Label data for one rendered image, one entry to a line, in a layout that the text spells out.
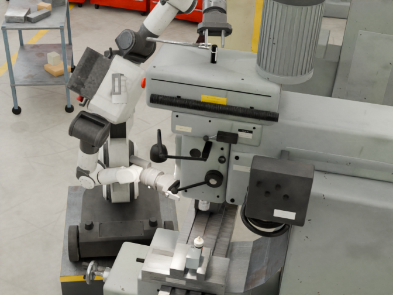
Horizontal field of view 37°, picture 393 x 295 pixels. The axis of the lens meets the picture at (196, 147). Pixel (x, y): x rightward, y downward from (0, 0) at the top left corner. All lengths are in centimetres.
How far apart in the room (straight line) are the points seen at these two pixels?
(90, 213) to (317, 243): 160
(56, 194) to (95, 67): 209
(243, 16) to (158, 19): 147
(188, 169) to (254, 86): 47
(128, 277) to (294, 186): 118
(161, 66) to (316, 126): 57
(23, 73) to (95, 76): 296
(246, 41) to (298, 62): 200
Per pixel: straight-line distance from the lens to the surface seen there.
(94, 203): 350
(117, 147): 302
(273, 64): 198
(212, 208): 282
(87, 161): 266
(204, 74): 203
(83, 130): 254
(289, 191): 191
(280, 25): 193
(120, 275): 283
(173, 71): 204
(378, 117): 218
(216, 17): 215
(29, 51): 585
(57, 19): 518
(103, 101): 253
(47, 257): 402
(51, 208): 438
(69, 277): 335
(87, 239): 326
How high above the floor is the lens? 284
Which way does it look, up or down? 35 degrees down
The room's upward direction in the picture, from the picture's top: 3 degrees clockwise
